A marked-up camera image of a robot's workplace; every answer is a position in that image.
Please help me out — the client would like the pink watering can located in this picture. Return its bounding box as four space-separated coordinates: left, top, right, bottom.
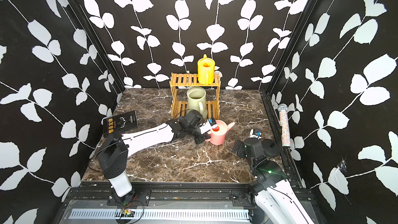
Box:
205 120 235 145

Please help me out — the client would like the green watering can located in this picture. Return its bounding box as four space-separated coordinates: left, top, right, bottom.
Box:
187 87 208 119

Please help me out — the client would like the wooden slatted shelf rack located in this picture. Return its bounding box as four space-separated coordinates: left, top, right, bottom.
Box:
170 73 221 120

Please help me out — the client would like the yellow watering can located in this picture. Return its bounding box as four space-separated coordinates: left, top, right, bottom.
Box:
198 54 215 85

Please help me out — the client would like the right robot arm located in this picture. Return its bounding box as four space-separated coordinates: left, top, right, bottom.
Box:
232 138 314 224

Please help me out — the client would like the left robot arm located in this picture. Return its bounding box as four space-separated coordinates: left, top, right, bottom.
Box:
93 110 218 206

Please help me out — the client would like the black round stand base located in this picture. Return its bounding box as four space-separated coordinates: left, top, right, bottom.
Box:
261 139 280 157

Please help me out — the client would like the sprinkle filled clear tube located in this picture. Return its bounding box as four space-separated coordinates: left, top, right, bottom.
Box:
278 104 291 147

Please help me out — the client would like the small circuit board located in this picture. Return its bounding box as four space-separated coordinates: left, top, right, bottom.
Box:
116 209 135 219

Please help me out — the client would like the white perforated strip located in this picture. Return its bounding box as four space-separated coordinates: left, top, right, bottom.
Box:
67 208 249 222

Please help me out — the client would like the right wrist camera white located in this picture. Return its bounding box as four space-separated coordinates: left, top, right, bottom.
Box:
249 129 262 140

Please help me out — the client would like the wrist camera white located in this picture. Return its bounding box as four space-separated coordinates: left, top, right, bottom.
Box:
249 129 262 140
199 118 218 134

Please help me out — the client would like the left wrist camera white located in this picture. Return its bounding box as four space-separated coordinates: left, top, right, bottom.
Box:
199 118 218 134

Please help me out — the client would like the black front rail frame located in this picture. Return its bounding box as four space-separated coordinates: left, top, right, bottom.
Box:
54 181 326 224

